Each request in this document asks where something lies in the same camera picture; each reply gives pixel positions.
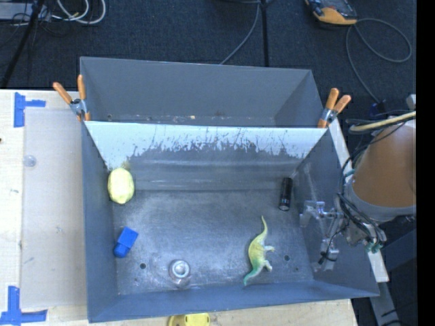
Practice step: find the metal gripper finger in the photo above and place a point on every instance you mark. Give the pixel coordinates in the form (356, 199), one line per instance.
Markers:
(326, 261)
(311, 212)

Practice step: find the black flashlight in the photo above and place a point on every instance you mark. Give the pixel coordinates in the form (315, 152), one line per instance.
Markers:
(285, 194)

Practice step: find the green toy dinosaur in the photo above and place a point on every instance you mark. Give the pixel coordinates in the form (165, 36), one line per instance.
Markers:
(258, 251)

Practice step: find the grey metal bin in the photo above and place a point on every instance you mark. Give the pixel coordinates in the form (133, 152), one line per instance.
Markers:
(210, 222)

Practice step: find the blue toy block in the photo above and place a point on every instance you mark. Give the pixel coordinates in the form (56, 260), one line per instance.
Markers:
(125, 242)

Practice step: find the yellow lemon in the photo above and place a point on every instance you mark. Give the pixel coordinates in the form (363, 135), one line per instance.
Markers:
(121, 185)

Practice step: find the pale wood flat board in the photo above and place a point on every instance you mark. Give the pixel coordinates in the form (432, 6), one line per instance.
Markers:
(51, 216)

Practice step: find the small clear dome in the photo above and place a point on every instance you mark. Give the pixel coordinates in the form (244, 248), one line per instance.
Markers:
(29, 161)

